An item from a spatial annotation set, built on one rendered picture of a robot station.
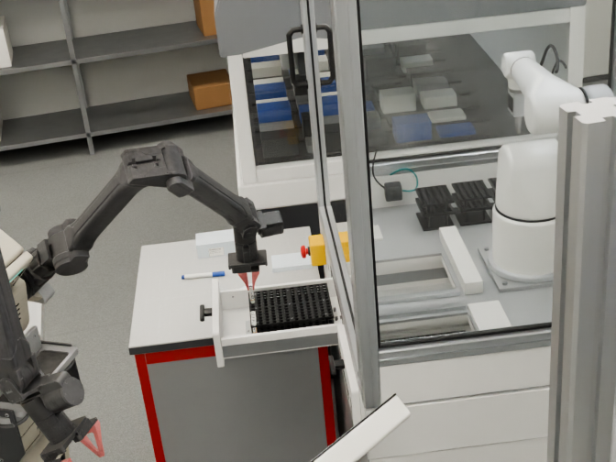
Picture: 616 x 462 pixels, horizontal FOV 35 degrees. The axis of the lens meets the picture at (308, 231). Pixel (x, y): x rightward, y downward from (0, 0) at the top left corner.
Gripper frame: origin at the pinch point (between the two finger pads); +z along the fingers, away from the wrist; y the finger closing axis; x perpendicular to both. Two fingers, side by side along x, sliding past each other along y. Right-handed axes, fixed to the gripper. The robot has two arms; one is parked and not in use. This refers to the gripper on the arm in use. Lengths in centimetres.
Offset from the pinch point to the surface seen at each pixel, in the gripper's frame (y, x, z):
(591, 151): -29, 162, -112
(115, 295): 68, -169, 107
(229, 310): 7.1, -12.2, 15.2
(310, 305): -15.5, 0.2, 7.9
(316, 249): -19.9, -31.3, 9.5
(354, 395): -22.2, 43.9, 4.2
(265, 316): -3.1, 3.1, 8.0
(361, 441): -19, 91, -24
